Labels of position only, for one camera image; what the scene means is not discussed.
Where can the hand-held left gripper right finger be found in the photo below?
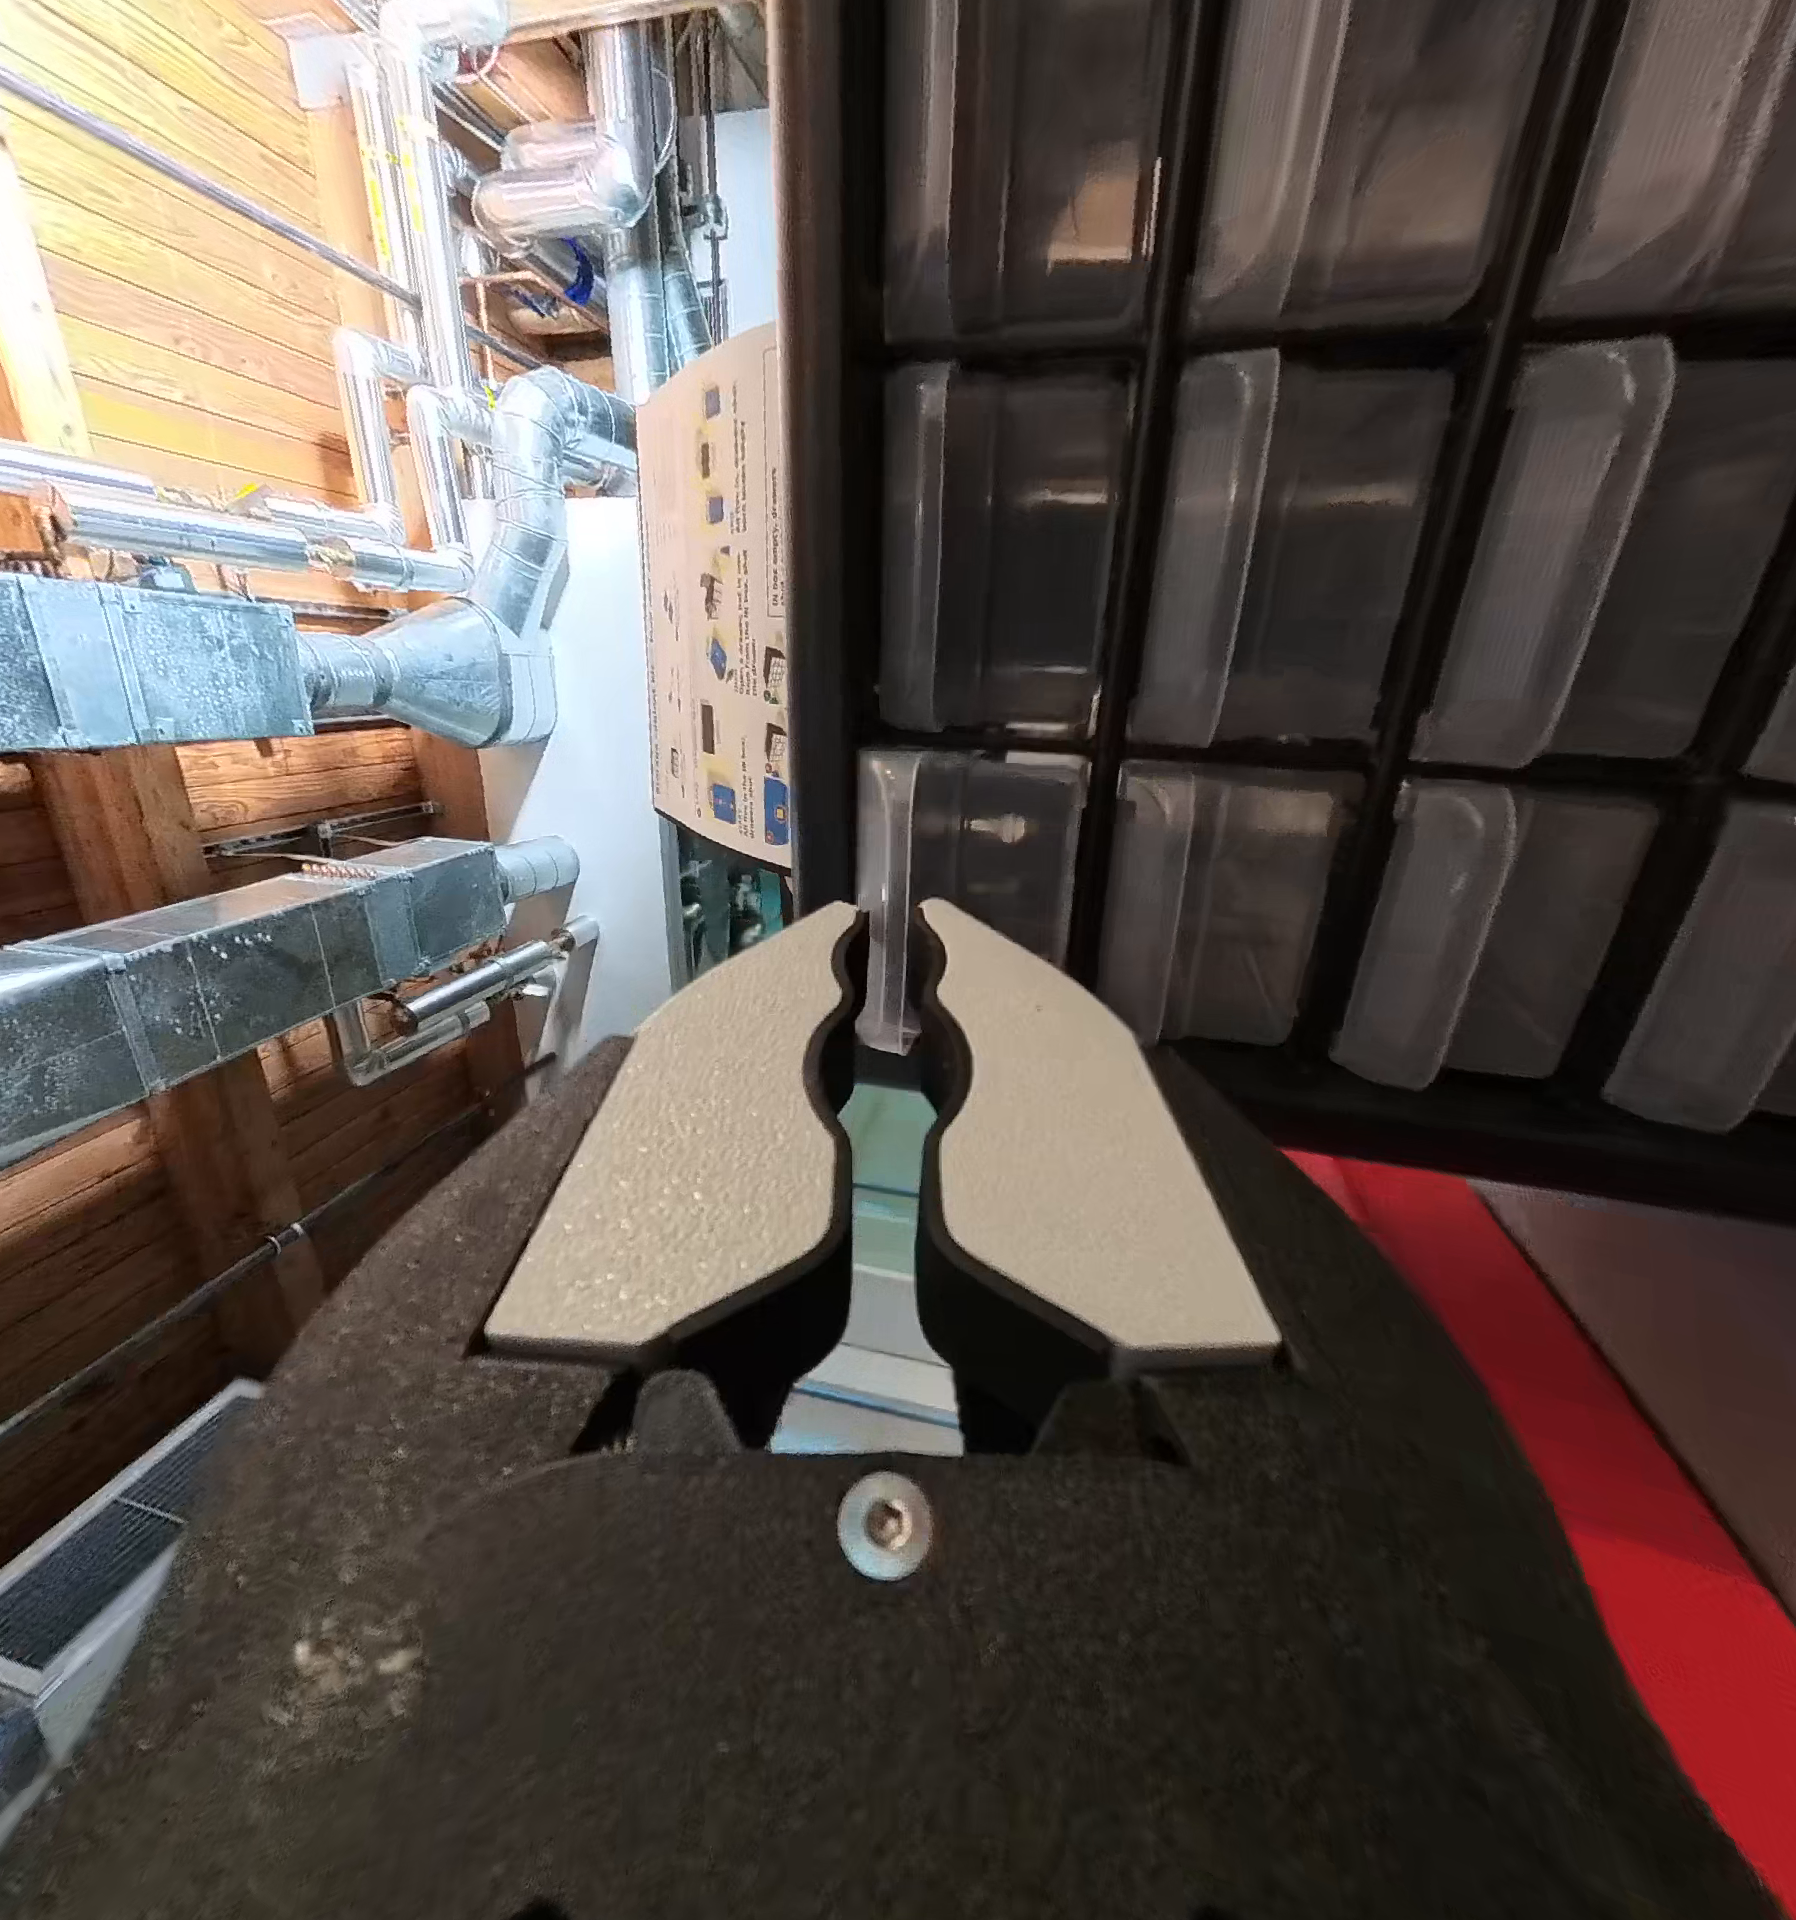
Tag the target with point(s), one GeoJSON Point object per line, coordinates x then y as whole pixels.
{"type": "Point", "coordinates": [1103, 1203]}

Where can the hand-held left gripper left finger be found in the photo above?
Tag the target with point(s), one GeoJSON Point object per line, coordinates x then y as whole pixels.
{"type": "Point", "coordinates": [675, 1203]}

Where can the clear plastic drawer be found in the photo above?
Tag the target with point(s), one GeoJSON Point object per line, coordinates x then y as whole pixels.
{"type": "Point", "coordinates": [973, 826]}

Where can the red plastic bin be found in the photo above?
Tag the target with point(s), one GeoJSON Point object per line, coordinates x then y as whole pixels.
{"type": "Point", "coordinates": [1649, 1472]}

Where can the black drawer cabinet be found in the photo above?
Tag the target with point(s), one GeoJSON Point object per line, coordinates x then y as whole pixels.
{"type": "Point", "coordinates": [824, 452]}

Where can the printed instruction sheet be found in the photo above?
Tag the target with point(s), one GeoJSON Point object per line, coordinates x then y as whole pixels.
{"type": "Point", "coordinates": [720, 588]}

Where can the white vent unit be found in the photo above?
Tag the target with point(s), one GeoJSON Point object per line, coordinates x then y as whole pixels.
{"type": "Point", "coordinates": [60, 1621]}

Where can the silver pipe bundle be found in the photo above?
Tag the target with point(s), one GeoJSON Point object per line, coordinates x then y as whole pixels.
{"type": "Point", "coordinates": [511, 302]}

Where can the metal air duct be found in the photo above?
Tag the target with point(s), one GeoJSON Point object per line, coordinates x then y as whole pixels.
{"type": "Point", "coordinates": [179, 992]}
{"type": "Point", "coordinates": [149, 661]}

